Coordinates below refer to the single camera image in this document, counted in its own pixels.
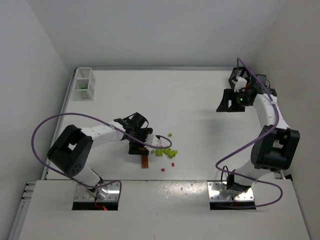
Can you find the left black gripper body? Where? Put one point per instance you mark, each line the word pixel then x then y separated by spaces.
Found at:
pixel 137 146

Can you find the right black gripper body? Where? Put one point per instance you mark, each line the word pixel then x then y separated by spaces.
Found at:
pixel 230 99

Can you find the green 2x4 lego plate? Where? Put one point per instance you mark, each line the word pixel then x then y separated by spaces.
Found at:
pixel 82 87

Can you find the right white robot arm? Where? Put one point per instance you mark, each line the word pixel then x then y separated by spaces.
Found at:
pixel 275 149

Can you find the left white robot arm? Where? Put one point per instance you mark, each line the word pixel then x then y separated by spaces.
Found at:
pixel 71 149

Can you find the black slotted container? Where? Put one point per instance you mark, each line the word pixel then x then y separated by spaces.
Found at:
pixel 239 72

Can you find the lime lego with stud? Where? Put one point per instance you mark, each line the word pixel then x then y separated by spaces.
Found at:
pixel 172 153

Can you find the white slotted container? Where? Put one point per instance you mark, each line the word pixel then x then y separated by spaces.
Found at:
pixel 84 77

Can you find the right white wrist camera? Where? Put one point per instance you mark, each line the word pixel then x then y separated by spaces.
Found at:
pixel 239 83

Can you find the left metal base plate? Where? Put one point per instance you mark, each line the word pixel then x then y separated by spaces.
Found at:
pixel 109 193

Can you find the metal base plate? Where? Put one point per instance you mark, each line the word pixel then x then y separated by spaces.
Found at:
pixel 218 193
pixel 109 193

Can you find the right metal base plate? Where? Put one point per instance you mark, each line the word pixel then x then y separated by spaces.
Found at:
pixel 218 193

